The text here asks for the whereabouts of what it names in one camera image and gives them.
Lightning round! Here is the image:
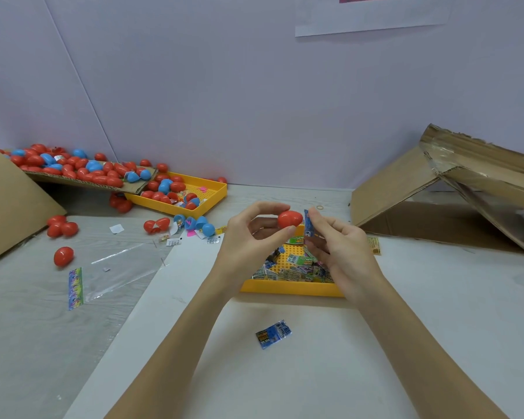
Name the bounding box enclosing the person's left hand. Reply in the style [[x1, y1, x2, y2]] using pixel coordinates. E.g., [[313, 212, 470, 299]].
[[208, 202, 300, 304]]

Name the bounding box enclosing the person's right hand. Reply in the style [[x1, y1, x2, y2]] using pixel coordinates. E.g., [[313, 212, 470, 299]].
[[304, 209, 388, 311]]

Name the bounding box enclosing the single red plastic egg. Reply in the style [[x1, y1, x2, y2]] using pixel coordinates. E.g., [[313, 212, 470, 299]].
[[278, 210, 305, 229]]

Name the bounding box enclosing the blue packet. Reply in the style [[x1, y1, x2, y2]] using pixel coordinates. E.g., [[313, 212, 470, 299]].
[[255, 319, 293, 351]]

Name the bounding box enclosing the pile of plastic eggs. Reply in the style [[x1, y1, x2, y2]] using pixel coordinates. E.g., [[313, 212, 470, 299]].
[[4, 144, 228, 269]]

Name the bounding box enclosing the person's left forearm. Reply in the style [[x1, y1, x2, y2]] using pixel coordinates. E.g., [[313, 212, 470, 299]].
[[105, 282, 239, 419]]

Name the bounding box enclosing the person's right forearm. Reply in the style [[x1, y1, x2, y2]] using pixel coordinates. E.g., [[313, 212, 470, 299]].
[[358, 287, 509, 419]]

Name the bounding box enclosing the yellow plastic tray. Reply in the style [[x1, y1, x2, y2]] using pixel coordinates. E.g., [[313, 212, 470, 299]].
[[240, 224, 350, 299]]

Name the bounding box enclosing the yellow tray under eggs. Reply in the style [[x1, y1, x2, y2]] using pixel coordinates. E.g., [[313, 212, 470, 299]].
[[126, 172, 229, 218]]

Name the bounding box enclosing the torn flattened cardboard box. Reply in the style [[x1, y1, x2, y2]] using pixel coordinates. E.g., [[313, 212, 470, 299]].
[[349, 123, 524, 255]]

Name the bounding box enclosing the clear bag with coloured label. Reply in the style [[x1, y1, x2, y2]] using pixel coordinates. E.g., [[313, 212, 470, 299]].
[[67, 240, 167, 311]]

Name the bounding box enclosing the brown cardboard sheet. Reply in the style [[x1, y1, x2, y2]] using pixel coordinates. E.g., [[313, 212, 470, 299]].
[[26, 170, 158, 194]]

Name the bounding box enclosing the tall brown cardboard box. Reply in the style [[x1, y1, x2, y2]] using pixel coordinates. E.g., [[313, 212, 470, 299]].
[[0, 130, 68, 267]]

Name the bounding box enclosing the white paper sign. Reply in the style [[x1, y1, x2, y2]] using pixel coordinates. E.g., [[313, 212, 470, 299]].
[[294, 0, 455, 38]]

